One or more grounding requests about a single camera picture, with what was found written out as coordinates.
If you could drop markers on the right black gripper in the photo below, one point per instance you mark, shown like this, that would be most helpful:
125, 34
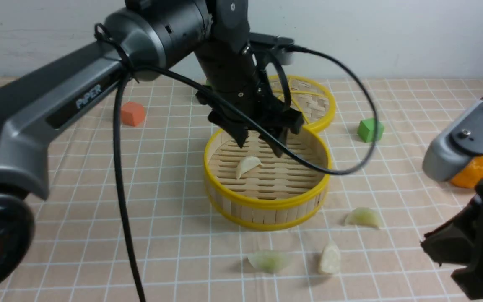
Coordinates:
459, 241

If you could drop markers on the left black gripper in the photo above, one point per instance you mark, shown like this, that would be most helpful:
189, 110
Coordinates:
241, 80

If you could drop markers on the white dumpling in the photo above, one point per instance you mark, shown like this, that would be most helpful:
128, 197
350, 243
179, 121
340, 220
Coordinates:
246, 164
330, 260

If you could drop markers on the pale green dumpling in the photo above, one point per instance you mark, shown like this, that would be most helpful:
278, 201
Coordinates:
268, 261
364, 217

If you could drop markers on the left grey black robot arm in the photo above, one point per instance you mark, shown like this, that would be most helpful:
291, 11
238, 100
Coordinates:
140, 41

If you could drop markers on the right grey black robot arm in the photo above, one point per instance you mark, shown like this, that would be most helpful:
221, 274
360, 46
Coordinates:
456, 146

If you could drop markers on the bamboo steamer tray yellow rim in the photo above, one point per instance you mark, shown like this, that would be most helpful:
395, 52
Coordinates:
279, 194

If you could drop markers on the woven bamboo steamer lid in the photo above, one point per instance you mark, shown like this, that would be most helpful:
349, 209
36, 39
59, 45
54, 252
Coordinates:
316, 103

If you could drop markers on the orange yellow toy pear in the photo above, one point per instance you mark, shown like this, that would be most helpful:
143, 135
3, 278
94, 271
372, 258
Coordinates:
470, 175

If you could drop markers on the green foam cube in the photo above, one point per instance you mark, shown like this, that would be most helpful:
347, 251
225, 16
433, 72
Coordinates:
369, 131

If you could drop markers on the beige grid tablecloth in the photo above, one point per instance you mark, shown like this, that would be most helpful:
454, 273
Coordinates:
187, 252

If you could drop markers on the orange foam cube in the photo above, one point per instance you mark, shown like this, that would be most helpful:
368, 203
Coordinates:
132, 114

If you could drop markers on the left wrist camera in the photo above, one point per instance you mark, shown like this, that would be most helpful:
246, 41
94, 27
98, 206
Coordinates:
277, 45

